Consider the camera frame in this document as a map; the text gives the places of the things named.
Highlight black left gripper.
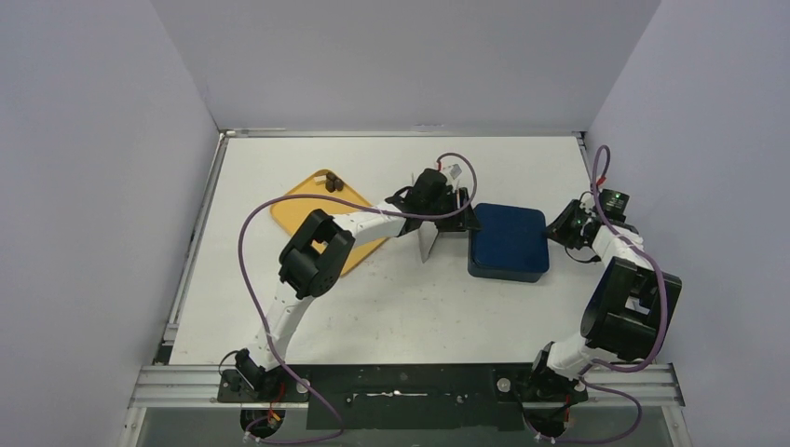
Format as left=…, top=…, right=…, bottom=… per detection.
left=423, top=188, right=480, bottom=233

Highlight metal tweezers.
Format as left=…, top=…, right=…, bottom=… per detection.
left=410, top=172, right=443, bottom=265

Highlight blue box lid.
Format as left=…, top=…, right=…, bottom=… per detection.
left=467, top=203, right=550, bottom=283

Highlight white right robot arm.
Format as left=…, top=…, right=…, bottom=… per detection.
left=526, top=189, right=683, bottom=399

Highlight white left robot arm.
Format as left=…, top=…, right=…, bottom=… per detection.
left=235, top=164, right=476, bottom=400

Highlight yellow tray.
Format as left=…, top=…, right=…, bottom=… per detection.
left=270, top=169, right=387, bottom=277

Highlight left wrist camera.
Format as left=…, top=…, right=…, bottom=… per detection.
left=441, top=164, right=463, bottom=182

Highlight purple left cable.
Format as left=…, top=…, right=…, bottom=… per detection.
left=237, top=151, right=480, bottom=447

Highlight purple cable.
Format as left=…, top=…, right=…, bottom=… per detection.
left=237, top=151, right=480, bottom=447
left=524, top=144, right=670, bottom=445

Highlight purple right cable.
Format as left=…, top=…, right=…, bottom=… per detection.
left=524, top=144, right=670, bottom=445

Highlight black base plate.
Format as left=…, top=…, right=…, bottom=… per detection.
left=216, top=363, right=587, bottom=435

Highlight aluminium frame rail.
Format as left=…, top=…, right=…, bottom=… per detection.
left=129, top=365, right=310, bottom=410

